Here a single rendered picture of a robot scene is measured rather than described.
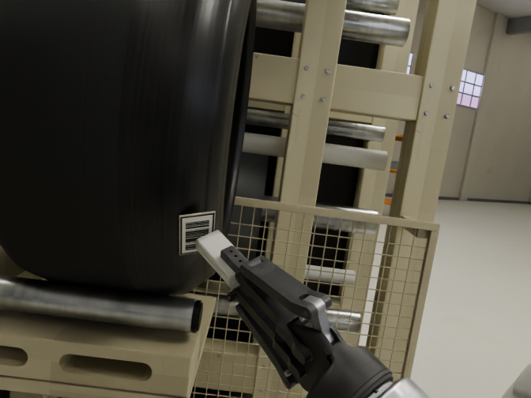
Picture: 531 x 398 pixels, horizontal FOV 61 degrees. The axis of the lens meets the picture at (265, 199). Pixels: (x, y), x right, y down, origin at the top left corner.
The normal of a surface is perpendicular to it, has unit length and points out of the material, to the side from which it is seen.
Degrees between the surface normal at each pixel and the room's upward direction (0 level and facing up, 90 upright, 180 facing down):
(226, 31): 74
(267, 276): 22
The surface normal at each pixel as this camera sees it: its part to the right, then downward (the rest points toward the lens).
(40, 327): 0.13, -0.98
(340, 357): -0.01, -0.70
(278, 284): -0.04, -0.88
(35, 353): 0.00, 0.15
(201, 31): 0.70, -0.04
